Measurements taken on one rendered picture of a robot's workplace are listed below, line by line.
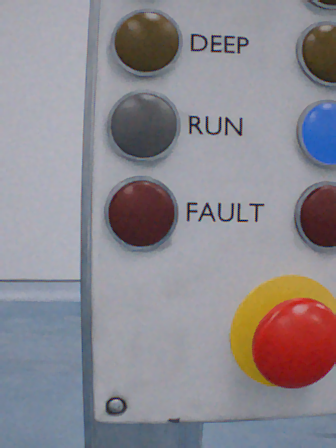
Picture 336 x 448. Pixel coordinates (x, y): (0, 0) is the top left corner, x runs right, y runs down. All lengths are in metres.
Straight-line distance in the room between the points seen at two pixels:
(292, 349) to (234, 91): 0.11
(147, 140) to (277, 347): 0.10
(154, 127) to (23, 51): 3.76
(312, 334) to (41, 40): 3.80
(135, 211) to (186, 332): 0.06
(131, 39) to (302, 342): 0.14
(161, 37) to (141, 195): 0.07
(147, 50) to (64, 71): 3.76
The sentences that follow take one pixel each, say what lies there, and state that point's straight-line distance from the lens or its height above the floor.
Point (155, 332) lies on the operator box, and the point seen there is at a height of 0.86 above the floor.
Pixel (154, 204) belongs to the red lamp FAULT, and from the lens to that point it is 0.34.
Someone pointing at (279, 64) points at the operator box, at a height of 0.98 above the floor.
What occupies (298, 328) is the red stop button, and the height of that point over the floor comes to 0.87.
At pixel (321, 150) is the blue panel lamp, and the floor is 0.94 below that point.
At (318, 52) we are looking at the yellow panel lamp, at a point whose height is 0.98.
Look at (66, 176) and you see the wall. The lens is 4.10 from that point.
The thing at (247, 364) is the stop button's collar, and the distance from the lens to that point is 0.36.
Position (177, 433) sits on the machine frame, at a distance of 0.44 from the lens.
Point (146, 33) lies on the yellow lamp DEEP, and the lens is 0.34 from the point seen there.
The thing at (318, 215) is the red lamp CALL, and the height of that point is 0.91.
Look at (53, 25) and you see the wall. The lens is 4.10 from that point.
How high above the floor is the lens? 0.95
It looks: 8 degrees down
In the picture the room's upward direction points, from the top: 1 degrees clockwise
